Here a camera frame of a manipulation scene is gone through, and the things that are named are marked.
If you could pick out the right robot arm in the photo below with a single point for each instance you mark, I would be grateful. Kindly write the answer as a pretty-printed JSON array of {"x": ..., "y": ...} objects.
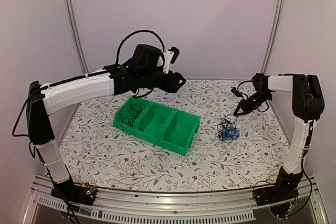
[{"x": 307, "y": 106}]

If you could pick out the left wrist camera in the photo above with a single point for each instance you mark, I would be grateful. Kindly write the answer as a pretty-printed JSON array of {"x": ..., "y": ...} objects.
[{"x": 169, "y": 57}]

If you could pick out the green three-compartment bin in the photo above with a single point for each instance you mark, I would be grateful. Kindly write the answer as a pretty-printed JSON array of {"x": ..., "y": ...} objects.
[{"x": 158, "y": 124}]

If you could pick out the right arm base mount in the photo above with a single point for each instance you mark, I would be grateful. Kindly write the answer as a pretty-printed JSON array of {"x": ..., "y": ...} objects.
[{"x": 275, "y": 195}]

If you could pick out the front aluminium rail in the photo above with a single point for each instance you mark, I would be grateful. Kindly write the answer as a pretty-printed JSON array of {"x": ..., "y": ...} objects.
[{"x": 121, "y": 206}]

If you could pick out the right aluminium frame post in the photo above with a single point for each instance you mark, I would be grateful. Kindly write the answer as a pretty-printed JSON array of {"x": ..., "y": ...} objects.
[{"x": 273, "y": 34}]

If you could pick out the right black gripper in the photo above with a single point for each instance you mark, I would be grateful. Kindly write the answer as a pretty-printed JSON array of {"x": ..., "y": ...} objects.
[{"x": 245, "y": 107}]

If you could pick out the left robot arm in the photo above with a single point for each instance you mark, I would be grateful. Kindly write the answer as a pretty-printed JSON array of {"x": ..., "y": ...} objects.
[{"x": 148, "y": 68}]

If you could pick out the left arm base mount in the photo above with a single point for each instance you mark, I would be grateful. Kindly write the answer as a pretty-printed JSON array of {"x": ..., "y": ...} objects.
[{"x": 83, "y": 194}]

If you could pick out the aluminium frame post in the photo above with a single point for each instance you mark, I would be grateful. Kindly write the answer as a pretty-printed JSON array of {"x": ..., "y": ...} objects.
[
  {"x": 75, "y": 35},
  {"x": 273, "y": 34}
]

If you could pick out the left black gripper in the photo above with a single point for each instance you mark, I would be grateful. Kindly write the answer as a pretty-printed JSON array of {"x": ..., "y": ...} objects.
[{"x": 171, "y": 86}]

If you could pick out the left aluminium frame post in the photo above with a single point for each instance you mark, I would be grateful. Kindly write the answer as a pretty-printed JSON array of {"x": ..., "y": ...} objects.
[{"x": 75, "y": 35}]

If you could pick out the floral table mat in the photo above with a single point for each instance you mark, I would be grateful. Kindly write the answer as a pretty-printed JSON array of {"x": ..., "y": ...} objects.
[{"x": 98, "y": 153}]

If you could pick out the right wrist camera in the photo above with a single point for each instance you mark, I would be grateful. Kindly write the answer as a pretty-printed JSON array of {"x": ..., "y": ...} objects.
[{"x": 238, "y": 93}]

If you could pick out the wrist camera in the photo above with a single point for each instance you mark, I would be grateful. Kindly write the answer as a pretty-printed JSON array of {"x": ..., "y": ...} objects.
[
  {"x": 169, "y": 57},
  {"x": 238, "y": 93}
]

